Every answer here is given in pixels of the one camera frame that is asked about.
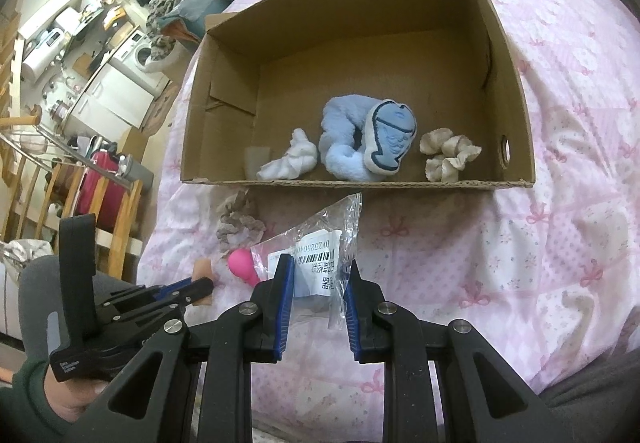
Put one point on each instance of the pink rubber duck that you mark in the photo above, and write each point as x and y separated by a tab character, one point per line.
240	265

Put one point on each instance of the red suitcase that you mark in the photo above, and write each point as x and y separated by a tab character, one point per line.
100	188

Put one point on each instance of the white kitchen cabinets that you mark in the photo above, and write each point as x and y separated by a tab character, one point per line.
105	93

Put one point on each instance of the teal pillow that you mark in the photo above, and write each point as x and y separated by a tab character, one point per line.
205	8

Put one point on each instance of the brown cardboard tag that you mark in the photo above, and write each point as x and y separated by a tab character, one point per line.
202	270

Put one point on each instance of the white water heater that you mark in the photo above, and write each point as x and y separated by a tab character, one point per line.
42	55

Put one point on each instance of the pink patterned quilt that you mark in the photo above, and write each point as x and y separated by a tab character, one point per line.
550	173

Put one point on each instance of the grey bucket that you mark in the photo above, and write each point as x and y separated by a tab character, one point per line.
134	175

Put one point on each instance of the person's left forearm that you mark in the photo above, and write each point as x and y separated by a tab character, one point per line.
25	403

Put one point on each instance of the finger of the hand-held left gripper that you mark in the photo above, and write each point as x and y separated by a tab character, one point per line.
197	292
175	287

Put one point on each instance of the beige crochet scrunchie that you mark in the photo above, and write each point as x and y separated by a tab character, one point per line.
240	223

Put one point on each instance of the person's right leg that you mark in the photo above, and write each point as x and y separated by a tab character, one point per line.
600	408

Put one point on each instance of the white wall cabinet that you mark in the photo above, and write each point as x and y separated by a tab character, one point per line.
50	10

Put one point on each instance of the white knotted cloth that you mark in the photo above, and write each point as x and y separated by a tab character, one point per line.
295	158

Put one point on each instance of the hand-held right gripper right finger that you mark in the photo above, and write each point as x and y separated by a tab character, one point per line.
352	313

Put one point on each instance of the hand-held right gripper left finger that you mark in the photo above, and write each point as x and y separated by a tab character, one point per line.
282	308

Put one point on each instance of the brown door mat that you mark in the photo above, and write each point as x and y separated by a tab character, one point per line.
160	108

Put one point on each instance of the white washing machine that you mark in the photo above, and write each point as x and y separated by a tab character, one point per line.
142	55

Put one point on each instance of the crumpled grey plastic bag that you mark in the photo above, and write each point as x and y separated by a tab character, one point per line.
27	253

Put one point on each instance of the person's left hand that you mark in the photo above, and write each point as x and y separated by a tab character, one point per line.
75	395

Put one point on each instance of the clear plastic bag packet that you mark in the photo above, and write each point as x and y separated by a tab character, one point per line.
320	243

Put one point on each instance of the blue plush fish scrunchie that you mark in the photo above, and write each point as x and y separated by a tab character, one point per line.
345	123

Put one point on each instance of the brown cardboard box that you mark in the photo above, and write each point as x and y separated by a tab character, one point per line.
350	48

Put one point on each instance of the cream ruffled scrunchie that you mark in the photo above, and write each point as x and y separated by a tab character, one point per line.
445	158

